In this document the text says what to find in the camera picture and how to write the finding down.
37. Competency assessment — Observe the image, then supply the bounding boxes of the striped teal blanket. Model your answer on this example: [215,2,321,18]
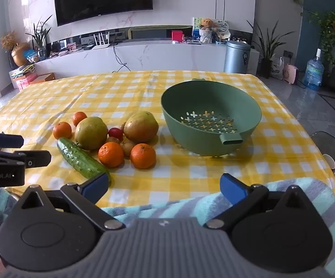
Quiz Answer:
[0,177,335,278]

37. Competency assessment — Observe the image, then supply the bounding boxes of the green picture book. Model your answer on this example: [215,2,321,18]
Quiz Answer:
[192,17,201,38]

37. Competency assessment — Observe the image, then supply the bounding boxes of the pink heater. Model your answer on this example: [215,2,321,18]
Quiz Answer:
[282,64,299,83]

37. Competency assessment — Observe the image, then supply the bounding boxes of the white router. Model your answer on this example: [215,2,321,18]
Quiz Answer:
[92,32,112,49]

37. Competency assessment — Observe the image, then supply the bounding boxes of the large orange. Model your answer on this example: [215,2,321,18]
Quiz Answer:
[98,142,124,168]
[130,143,157,169]

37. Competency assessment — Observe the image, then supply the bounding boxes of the brown teddy bear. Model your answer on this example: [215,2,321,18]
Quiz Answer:
[199,18,214,31]

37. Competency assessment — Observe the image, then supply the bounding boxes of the white plastic bag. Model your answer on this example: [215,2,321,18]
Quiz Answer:
[270,56,285,80]

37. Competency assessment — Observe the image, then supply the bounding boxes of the pink box stack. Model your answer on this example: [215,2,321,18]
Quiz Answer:
[10,64,38,90]

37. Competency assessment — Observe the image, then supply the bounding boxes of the golden gourd vase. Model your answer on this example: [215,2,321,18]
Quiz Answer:
[11,42,32,67]

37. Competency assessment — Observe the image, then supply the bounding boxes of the brown-yellow pear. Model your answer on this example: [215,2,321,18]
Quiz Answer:
[124,111,159,143]

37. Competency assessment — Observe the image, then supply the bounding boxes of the tall potted long-leaf plant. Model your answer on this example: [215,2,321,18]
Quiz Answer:
[247,20,295,79]

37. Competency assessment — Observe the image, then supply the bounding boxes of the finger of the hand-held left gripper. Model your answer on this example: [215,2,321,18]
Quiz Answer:
[0,131,24,149]
[0,150,52,169]

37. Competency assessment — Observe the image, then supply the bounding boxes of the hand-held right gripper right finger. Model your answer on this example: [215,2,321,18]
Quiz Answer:
[204,173,318,229]

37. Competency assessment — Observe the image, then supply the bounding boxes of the white marble television cabinet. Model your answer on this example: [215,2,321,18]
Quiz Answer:
[10,39,261,79]

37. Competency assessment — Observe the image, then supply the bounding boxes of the black cable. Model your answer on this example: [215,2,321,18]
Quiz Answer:
[112,45,132,73]

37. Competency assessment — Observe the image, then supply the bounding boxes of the grey metal trash can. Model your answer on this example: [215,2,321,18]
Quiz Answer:
[224,41,251,74]

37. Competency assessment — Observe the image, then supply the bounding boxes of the round paper fan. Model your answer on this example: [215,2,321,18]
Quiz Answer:
[212,20,230,40]

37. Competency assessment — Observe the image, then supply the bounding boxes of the yellow checked tablecloth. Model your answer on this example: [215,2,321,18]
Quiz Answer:
[0,70,335,209]

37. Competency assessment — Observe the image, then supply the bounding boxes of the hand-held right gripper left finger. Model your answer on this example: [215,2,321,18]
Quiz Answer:
[11,172,125,230]

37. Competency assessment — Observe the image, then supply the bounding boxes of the dried flowers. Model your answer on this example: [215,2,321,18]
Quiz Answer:
[0,31,17,50]

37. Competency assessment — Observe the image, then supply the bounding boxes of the green colander bowl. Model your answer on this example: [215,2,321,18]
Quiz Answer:
[161,78,262,157]

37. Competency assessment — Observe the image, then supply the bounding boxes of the orange cardboard box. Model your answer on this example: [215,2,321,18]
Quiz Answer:
[30,73,55,84]

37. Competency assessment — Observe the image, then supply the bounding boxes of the blue water jug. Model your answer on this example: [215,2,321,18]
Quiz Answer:
[302,48,325,91]

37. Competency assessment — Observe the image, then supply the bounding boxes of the potted vine plant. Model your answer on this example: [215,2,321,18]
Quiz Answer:
[309,10,335,67]

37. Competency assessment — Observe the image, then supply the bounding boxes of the small potted grass plant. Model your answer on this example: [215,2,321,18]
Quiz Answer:
[26,14,54,61]

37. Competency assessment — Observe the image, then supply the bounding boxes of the green cucumber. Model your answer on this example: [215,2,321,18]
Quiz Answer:
[57,137,111,183]

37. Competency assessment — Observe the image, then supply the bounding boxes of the small orange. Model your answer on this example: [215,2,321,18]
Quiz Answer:
[72,111,88,126]
[53,122,73,140]

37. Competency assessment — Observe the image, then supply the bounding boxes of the clear glass chair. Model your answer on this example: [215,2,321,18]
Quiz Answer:
[309,131,335,180]

